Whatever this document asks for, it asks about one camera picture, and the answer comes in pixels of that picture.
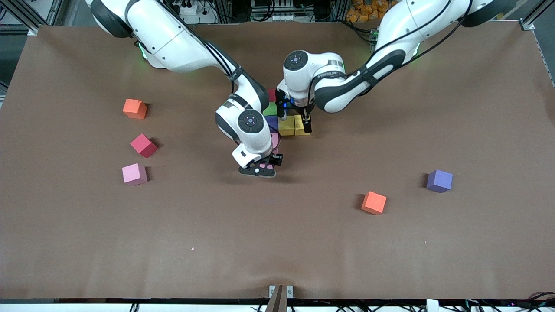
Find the green foam block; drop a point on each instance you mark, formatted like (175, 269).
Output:
(272, 110)

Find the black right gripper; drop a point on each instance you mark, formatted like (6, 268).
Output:
(276, 159)

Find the metal table clamp bracket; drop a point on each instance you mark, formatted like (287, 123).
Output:
(281, 299)

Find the pile of orange yellow objects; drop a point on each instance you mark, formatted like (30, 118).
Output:
(364, 13)

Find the purple foam block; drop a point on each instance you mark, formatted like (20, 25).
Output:
(439, 181)
(273, 125)

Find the white power strip with plugs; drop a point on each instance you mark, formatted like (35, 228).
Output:
(195, 11)

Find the pink foam block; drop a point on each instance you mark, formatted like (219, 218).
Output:
(275, 141)
(134, 174)
(266, 165)

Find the white label tag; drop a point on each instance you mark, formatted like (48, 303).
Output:
(432, 305)

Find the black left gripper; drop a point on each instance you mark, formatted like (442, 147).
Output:
(298, 109)

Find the yellow foam block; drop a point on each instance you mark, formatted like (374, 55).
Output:
(286, 126)
(299, 126)

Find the aluminium frame profile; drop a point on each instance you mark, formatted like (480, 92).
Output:
(32, 19)
(531, 17)

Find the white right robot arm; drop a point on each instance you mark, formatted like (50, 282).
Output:
(251, 121)

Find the brown paper table cover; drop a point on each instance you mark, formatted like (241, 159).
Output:
(277, 242)

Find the orange foam block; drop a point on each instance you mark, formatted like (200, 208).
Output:
(373, 203)
(135, 109)

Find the red foam block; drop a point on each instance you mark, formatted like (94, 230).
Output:
(272, 95)
(143, 145)

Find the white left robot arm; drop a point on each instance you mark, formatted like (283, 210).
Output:
(299, 60)

